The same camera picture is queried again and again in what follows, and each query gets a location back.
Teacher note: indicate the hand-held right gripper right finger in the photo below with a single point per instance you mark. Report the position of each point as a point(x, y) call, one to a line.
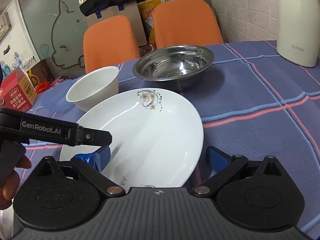
point(218, 158)

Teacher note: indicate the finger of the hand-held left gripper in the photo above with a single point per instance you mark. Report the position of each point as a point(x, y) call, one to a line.
point(98, 137)

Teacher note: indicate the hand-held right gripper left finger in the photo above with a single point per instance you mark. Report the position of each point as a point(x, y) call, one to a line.
point(83, 160)

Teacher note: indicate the white floral plate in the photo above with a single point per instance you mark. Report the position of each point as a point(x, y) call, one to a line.
point(150, 135)

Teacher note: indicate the person's left hand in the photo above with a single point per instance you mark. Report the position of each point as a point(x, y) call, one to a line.
point(8, 195)

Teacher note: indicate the red cardboard box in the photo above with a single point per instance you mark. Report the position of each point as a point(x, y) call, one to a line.
point(17, 92)

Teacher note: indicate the white ribbed ceramic bowl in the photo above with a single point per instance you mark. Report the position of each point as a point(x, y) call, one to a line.
point(100, 90)

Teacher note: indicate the red pink wrapped packet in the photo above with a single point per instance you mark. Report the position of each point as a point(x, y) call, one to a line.
point(53, 82)

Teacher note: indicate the brown gift box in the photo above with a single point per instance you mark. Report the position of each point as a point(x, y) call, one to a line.
point(42, 72)

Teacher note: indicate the blue plaid tablecloth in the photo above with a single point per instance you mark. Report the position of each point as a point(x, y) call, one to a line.
point(250, 110)

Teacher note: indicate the orange chair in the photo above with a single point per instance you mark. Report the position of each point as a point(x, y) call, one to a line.
point(110, 42)
point(186, 22)

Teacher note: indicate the stainless steel bowl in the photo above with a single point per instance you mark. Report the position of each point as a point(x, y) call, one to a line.
point(175, 63)

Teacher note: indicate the yellow snack bag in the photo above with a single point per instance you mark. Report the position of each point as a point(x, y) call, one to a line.
point(147, 13)

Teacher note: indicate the black cloth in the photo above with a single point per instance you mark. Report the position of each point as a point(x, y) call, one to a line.
point(107, 2)

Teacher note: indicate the white kitchen appliance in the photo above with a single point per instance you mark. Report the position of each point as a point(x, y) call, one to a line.
point(297, 20)

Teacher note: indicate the white wall unit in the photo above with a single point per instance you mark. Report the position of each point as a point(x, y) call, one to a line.
point(4, 26)

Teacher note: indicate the pig outline wall sticker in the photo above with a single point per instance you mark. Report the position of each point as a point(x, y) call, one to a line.
point(59, 17)

